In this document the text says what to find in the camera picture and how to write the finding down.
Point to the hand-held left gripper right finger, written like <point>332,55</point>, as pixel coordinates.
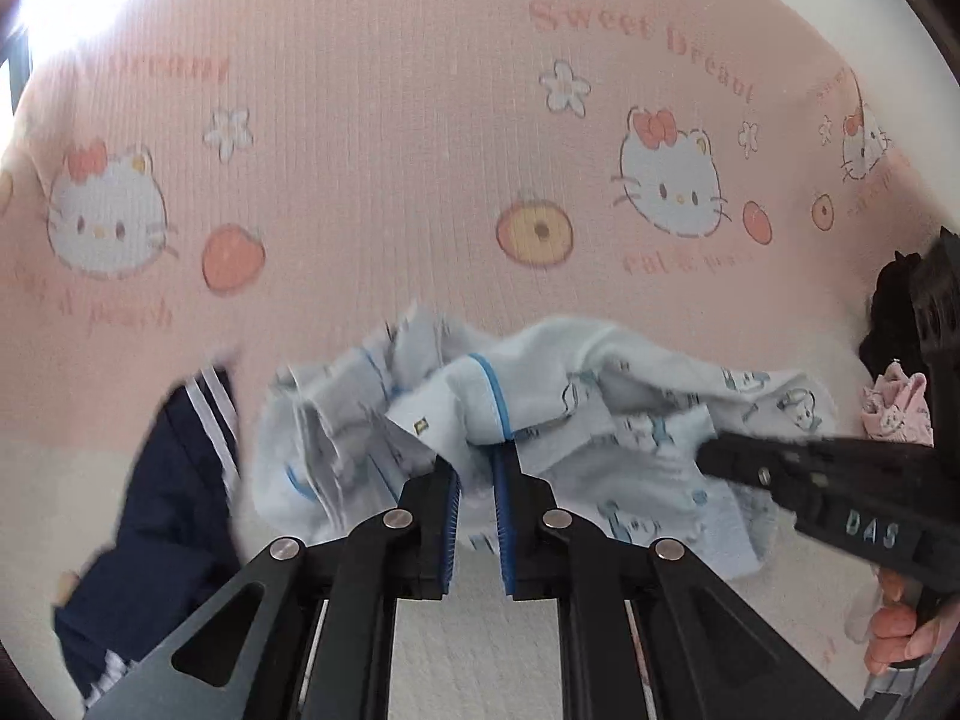
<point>501,525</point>

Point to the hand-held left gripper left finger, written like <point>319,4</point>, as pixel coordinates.
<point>448,532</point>

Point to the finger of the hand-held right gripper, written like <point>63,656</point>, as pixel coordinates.
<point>742,465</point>

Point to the light blue printed pajama top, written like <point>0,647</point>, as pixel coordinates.
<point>600,390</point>

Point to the person's right hand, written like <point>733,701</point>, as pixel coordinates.
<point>889,634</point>

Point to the pink printed pajama pants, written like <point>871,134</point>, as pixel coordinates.
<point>896,409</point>

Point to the black fuzzy cloth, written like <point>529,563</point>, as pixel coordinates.
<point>892,315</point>

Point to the crumpled navy white-striped garment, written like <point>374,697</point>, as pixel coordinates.
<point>150,525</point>

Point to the pink printed sofa cover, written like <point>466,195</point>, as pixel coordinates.
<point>375,165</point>

